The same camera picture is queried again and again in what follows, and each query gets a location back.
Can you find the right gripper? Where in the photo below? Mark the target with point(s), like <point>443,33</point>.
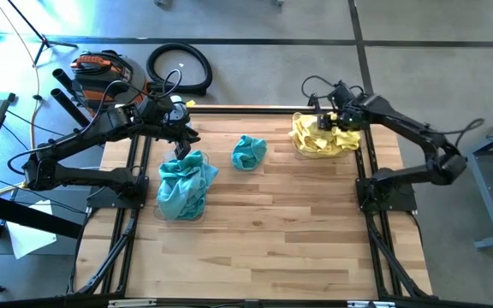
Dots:
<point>355,115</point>

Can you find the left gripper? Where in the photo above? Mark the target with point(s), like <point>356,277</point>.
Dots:
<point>161,115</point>

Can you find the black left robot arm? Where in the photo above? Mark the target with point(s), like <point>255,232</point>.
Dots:
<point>109,124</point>

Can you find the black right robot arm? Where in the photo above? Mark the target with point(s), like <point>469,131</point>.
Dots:
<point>409,127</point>

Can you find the black clamp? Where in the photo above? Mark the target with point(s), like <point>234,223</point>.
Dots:
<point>313,102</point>

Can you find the clear plastic basket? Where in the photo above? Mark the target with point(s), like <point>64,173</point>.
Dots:
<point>163,220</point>
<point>358,156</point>

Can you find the orange black shop vacuum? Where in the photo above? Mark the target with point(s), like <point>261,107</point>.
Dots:
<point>101,72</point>

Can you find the black vacuum wand tube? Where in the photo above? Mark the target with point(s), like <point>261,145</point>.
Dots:
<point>63,80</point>
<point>69,107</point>

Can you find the black tripod stand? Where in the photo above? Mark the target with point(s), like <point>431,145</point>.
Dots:
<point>45,41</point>

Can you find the white paper sheet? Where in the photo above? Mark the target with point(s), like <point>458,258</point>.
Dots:
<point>28,239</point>

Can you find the black aluminium table frame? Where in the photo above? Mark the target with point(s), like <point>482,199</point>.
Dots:
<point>272,110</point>

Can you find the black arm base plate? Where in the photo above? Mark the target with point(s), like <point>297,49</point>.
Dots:
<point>101,201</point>
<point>402,201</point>

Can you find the silver bracket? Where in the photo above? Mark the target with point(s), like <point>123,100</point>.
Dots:
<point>370,304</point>
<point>131,303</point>

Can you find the black desk frame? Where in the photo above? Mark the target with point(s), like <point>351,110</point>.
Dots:
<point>15,214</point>

